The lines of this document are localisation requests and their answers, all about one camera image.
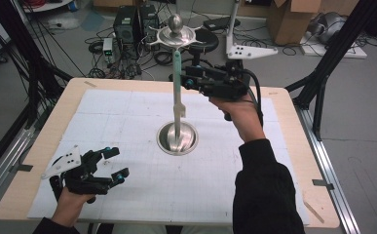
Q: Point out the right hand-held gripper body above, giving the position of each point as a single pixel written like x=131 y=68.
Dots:
x=225 y=84

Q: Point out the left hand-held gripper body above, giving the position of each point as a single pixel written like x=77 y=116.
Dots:
x=85 y=180

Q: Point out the silver metal utensil rack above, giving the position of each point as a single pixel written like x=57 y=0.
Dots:
x=176 y=141

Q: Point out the person's left hand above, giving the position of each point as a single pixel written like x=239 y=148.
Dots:
x=69 y=208

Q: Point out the person's right hand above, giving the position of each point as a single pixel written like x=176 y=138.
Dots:
x=244 y=117

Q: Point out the white gridded paper mat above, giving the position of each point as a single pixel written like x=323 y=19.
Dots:
x=150 y=195

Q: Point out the black round stool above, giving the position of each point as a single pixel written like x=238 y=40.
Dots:
x=208 y=37

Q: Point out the flat black device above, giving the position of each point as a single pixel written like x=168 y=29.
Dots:
x=220 y=23

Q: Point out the white stand pole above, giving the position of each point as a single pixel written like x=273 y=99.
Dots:
x=232 y=26

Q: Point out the black computer tower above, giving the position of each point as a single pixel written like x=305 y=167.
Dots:
x=125 y=24
x=148 y=19

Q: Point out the white power supply box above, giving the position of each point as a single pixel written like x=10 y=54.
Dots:
x=107 y=48

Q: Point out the brown cardboard box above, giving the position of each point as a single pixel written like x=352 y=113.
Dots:
x=293 y=22

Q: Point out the blue floor mat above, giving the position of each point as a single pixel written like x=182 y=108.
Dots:
x=93 y=21

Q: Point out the grey rounded machine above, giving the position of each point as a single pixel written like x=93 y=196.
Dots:
x=329 y=27

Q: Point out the white floor board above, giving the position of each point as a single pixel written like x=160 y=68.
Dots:
x=345 y=52

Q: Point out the round white table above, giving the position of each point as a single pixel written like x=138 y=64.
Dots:
x=46 y=6

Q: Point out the black metal bracket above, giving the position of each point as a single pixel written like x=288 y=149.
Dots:
x=20 y=168
x=322 y=184

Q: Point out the aluminium rail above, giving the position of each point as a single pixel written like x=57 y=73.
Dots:
x=329 y=156
x=4 y=162

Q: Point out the black metal frame stand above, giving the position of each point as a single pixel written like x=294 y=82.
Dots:
x=17 y=48
x=332 y=58

